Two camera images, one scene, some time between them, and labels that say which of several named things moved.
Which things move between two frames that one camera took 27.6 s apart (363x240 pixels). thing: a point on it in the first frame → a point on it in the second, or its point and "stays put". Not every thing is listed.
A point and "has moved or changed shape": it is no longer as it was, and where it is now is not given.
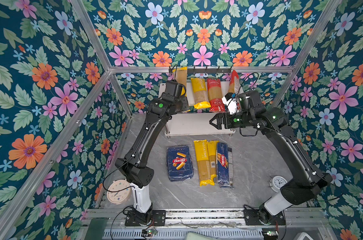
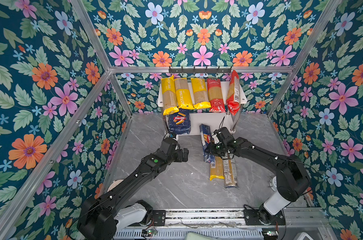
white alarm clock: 277,182 stays put
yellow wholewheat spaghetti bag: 201,101 stays put
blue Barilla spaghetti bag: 223,176 → 205,136
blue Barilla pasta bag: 179,163 → 179,122
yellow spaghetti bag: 209,162 → 216,169
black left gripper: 185,103 → 181,158
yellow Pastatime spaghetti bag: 181,76 has moved or changed shape
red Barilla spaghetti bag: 215,96 stays put
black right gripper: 225,116 → 211,149
